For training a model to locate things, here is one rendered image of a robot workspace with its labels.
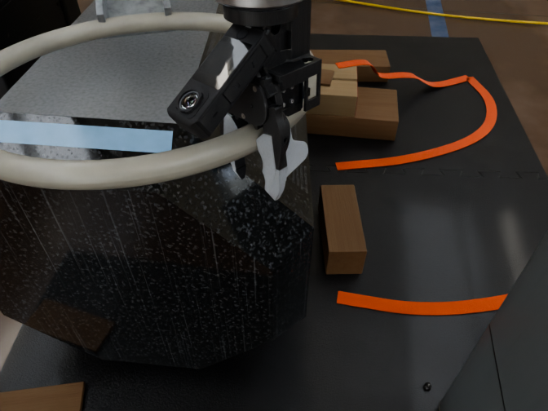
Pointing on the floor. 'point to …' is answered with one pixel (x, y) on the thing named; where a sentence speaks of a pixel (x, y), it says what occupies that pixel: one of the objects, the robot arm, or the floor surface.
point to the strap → (416, 161)
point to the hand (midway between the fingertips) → (253, 182)
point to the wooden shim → (45, 398)
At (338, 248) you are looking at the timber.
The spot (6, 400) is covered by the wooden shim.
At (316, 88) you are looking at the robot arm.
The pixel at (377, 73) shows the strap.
